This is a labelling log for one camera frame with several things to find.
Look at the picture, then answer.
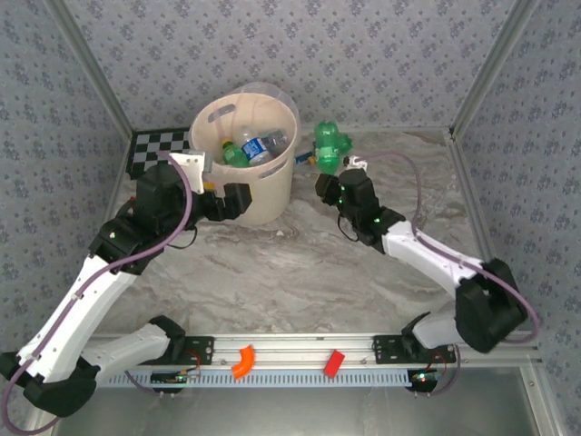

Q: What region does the clear bottle blue cap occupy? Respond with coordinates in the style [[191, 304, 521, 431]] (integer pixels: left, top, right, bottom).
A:
[[294, 140, 318, 165]]

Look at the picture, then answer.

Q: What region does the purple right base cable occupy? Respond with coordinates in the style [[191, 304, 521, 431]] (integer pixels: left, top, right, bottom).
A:
[[426, 356, 463, 396]]

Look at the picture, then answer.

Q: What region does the thin black left gripper cable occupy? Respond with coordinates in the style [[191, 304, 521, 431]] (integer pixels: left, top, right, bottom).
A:
[[165, 224, 199, 250]]

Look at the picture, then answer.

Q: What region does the red rectangular block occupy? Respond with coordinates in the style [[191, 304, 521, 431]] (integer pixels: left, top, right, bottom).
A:
[[322, 349, 346, 378]]

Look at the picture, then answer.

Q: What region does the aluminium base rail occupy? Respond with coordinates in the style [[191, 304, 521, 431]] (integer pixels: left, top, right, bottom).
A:
[[85, 333, 541, 367]]

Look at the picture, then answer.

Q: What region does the right aluminium side rail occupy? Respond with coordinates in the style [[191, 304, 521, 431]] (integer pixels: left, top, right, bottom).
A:
[[444, 126, 564, 436]]

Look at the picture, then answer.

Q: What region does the steel sheet shelf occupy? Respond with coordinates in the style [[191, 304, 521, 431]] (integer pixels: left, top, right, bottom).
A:
[[26, 383, 546, 436]]

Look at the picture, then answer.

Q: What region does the left aluminium side rail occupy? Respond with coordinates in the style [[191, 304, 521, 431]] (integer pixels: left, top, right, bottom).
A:
[[67, 129, 135, 337]]

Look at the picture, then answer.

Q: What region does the right circuit board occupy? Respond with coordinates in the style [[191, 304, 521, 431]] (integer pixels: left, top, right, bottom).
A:
[[407, 368, 440, 391]]

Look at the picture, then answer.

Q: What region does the orange curved plastic piece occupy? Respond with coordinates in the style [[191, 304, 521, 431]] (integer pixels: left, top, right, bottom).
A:
[[231, 344, 257, 379]]

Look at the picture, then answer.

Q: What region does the black white checkerboard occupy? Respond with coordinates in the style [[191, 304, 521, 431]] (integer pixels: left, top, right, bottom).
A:
[[126, 128, 194, 181]]

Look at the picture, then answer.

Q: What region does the slotted cable duct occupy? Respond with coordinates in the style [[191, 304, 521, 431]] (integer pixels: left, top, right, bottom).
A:
[[97, 368, 439, 388]]

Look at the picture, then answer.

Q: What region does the black mount plate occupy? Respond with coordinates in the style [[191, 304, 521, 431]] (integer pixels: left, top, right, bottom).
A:
[[372, 334, 458, 364], [174, 334, 215, 366]]

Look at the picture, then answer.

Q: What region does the right aluminium frame post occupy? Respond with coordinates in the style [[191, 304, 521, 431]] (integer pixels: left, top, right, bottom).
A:
[[452, 0, 541, 134]]

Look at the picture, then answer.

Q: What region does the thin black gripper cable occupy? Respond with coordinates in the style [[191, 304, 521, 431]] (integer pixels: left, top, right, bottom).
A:
[[165, 224, 199, 250], [337, 213, 362, 243]]

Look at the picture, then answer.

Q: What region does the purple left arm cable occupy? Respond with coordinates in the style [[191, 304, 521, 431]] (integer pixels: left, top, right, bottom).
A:
[[0, 152, 194, 433]]

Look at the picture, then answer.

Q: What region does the clear bottle dark blue label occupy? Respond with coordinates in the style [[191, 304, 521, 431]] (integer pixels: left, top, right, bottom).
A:
[[235, 125, 273, 167]]

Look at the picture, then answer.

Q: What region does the black left mount plate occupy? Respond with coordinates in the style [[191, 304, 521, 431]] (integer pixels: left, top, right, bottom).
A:
[[174, 334, 215, 366]]

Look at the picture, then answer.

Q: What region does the thin black right gripper cable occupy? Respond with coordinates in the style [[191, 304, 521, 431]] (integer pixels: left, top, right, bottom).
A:
[[337, 213, 362, 243]]

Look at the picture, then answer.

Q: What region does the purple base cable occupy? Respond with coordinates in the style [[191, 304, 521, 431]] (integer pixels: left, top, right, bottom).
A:
[[426, 356, 463, 396], [124, 370, 192, 397]]

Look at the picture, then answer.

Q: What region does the left aluminium frame post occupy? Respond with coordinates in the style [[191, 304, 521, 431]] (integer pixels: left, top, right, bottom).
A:
[[47, 0, 133, 134]]

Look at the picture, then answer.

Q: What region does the left circuit board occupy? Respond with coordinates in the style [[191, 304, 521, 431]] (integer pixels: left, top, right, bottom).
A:
[[150, 370, 190, 387]]

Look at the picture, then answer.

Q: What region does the aluminium side rail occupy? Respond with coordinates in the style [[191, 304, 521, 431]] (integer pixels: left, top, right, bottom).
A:
[[67, 129, 135, 337], [444, 126, 564, 436]]

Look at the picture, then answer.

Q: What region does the beige plastic bin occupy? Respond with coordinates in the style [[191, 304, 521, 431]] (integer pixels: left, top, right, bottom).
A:
[[189, 93, 300, 227]]

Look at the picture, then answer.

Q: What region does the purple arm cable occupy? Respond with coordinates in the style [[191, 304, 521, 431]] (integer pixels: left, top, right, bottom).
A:
[[0, 152, 194, 433], [360, 151, 541, 344]]

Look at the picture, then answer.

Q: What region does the circuit board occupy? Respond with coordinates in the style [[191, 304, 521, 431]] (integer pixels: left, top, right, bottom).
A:
[[407, 368, 440, 391], [150, 370, 190, 387]]

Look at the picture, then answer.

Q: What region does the clear bottle pale blue label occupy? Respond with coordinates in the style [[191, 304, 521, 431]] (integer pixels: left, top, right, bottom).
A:
[[265, 129, 291, 154]]

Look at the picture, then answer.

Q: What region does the black right mount plate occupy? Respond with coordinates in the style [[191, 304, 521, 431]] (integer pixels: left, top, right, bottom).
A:
[[372, 334, 458, 364]]

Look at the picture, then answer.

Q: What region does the aluminium frame post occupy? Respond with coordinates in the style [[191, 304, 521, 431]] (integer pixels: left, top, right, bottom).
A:
[[452, 0, 541, 134], [47, 0, 133, 134]]

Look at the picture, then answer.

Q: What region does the green bottle yellow cap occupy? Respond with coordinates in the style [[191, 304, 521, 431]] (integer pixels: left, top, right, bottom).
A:
[[221, 139, 251, 169], [312, 120, 346, 176], [307, 133, 354, 165]]

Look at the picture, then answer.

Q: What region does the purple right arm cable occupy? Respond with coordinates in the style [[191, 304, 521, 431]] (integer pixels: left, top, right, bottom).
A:
[[360, 151, 541, 344]]

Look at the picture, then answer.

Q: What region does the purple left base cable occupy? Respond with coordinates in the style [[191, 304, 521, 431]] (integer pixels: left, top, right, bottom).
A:
[[124, 370, 192, 397]]

